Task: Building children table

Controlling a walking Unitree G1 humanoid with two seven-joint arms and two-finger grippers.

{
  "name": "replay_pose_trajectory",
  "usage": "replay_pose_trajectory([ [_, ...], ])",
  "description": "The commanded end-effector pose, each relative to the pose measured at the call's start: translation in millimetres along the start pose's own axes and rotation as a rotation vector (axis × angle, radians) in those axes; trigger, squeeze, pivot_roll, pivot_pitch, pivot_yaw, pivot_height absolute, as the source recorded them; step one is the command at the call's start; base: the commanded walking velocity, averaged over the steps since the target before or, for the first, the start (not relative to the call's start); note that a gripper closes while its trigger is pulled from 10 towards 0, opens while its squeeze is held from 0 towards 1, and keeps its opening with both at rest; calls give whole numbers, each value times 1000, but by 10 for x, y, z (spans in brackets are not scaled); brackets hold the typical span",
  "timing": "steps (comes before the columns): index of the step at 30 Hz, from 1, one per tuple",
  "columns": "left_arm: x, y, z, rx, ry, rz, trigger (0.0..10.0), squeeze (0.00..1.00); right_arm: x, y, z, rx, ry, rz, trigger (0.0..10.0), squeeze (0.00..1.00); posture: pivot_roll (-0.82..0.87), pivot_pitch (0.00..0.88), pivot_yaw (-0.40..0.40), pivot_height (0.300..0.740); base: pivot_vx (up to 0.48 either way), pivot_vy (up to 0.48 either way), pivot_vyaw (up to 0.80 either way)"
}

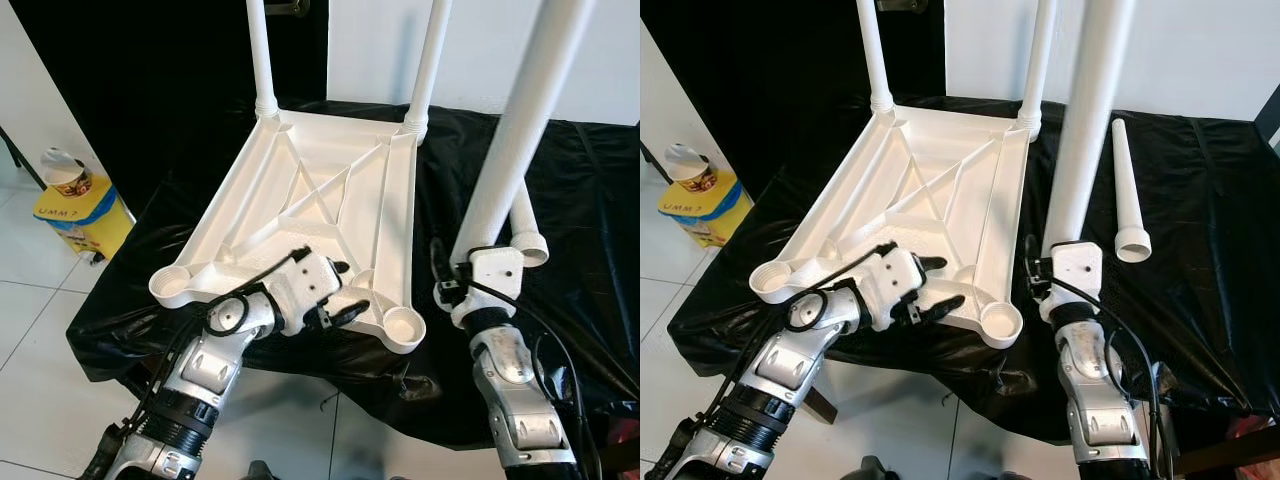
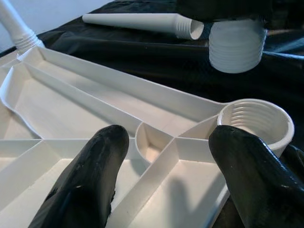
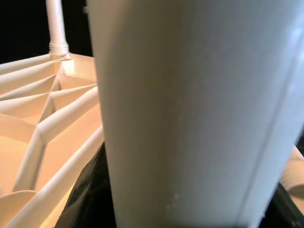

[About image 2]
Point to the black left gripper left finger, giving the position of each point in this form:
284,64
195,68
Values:
88,180

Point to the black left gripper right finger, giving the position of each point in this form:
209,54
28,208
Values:
259,185

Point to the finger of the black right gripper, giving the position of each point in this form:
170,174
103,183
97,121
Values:
221,9

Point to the white plastic table leg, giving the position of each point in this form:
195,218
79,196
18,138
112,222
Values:
142,25
235,47
16,26

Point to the white plastic table top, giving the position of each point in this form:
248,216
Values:
71,99

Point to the black plastic table cover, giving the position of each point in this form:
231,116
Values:
154,61

